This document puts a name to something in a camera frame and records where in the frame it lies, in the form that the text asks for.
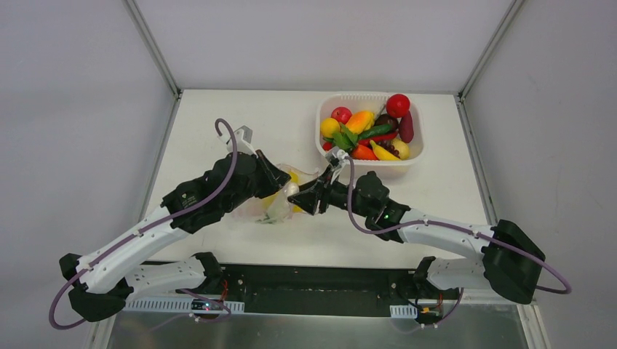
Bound clear zip top bag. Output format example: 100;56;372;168
230;164;319;224

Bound yellow toy pear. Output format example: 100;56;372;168
391;138;410;160

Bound dark toy grapes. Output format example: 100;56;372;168
377;140;399;158

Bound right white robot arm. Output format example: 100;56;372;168
287;169;546;305

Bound white toy radish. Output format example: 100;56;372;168
261;182;299;224

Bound yellow toy lemon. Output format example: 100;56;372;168
319;118;341;138

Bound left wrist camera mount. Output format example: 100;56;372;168
218;125;256;155

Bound orange toy carrot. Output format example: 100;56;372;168
351;144;378;161

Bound purple toy sweet potato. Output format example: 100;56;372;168
398;111;415;143

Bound red toy chili pepper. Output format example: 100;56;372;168
358;132;398;147

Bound red toy apple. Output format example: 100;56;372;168
330;106;353;124

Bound red toy tomato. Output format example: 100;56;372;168
386;94;411;119

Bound yellow toy banana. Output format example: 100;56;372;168
370;141;400;161

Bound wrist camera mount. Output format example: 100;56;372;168
325;146;350;181
218;125;256;155

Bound white plastic basket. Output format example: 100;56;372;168
315;92;425;177

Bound orange toy mango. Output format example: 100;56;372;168
345;111;375;135

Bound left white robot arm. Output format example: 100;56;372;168
59;151;291;322

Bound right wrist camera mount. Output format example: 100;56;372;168
325;146;350;181

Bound dark purple toy eggplant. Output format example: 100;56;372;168
374;113;399;131

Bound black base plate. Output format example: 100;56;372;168
193;264;458;317

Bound yellow toy cabbage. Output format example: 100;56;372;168
261;167;302;213

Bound green toy leaf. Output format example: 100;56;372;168
322;124;359;153

